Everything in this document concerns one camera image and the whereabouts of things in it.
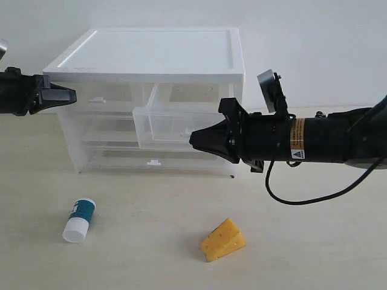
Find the white translucent drawer cabinet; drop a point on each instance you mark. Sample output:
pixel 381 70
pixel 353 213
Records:
pixel 144 57

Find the yellow cheese wedge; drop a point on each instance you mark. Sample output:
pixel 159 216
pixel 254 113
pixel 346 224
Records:
pixel 223 240

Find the teal white glue stick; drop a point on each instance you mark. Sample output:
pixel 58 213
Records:
pixel 79 221

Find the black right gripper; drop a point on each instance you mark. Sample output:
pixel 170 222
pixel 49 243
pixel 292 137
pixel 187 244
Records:
pixel 251 138

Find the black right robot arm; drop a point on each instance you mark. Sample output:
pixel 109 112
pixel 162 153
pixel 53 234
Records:
pixel 356 137

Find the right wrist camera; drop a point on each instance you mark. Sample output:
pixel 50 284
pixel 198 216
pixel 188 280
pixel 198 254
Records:
pixel 270 85

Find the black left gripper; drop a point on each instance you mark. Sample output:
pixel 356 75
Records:
pixel 19 93

